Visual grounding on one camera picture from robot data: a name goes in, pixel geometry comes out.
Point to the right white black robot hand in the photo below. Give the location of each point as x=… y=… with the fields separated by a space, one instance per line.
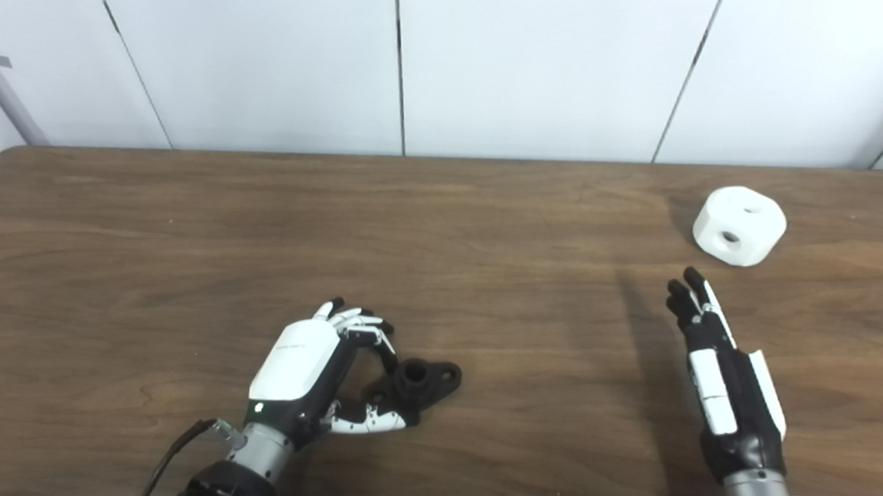
x=741 y=420

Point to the white block with holes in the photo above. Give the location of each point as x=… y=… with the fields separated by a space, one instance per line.
x=749 y=225

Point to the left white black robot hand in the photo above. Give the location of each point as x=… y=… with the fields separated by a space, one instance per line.
x=293 y=362

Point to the grey wall corner post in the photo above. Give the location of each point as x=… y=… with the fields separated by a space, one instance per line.
x=3 y=91

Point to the black flanged holder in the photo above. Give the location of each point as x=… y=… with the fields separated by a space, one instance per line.
x=421 y=385

